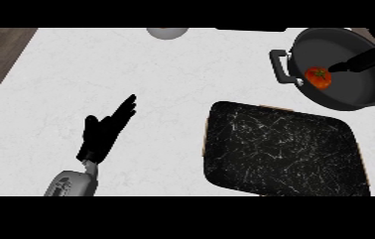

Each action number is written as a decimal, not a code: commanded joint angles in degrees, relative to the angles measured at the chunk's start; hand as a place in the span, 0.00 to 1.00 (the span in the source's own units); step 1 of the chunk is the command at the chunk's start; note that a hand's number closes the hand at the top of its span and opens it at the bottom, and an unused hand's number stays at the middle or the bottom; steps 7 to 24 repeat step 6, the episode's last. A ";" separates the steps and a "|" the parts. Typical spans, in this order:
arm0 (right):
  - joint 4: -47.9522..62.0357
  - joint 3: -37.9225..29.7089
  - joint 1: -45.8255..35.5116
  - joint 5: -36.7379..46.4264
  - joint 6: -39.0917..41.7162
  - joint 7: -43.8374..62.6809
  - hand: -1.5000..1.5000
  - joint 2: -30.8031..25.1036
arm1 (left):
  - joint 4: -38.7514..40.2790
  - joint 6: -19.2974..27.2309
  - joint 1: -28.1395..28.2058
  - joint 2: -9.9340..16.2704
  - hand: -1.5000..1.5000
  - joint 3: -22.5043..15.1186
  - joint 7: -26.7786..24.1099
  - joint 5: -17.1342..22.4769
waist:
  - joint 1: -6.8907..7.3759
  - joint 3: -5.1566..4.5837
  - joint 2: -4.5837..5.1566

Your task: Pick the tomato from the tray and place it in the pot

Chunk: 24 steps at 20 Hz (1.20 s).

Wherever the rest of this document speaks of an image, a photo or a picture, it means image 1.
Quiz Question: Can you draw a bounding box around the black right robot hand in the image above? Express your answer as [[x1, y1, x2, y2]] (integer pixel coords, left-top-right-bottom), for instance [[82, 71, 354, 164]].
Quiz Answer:
[[326, 48, 375, 74]]

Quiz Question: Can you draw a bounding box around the dark grey pot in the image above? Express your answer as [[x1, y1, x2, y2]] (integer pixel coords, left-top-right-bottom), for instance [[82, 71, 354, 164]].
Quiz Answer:
[[268, 27, 375, 112]]

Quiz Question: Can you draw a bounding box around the pale grey round object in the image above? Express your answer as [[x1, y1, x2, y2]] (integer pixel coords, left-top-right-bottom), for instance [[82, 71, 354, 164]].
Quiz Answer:
[[144, 27, 189, 41]]

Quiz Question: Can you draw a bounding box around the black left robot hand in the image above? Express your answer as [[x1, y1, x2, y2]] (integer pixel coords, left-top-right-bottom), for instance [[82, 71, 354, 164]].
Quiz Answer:
[[75, 93, 139, 166]]

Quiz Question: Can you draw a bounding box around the red tomato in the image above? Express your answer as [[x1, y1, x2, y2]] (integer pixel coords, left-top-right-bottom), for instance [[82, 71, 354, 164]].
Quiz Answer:
[[302, 66, 333, 90]]

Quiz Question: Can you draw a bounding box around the black marbled tray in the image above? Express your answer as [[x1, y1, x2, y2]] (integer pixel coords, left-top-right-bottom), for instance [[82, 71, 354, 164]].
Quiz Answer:
[[201, 100, 372, 197]]

